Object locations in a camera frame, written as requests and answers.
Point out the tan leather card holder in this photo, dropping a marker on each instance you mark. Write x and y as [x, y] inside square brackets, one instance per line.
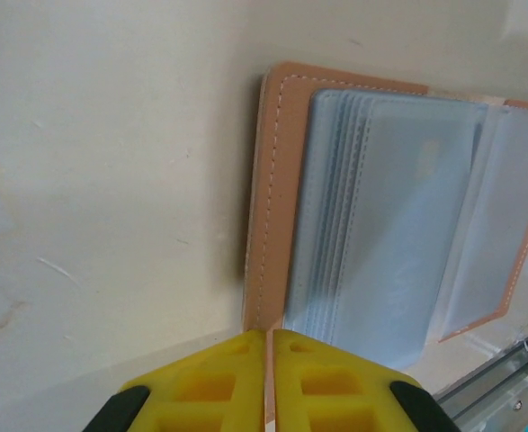
[277, 202]

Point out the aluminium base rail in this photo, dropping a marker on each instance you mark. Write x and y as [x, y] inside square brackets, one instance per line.
[493, 391]

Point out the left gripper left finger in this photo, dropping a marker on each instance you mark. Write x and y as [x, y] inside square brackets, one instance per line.
[209, 387]

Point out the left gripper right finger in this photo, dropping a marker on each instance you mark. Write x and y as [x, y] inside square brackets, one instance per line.
[331, 387]

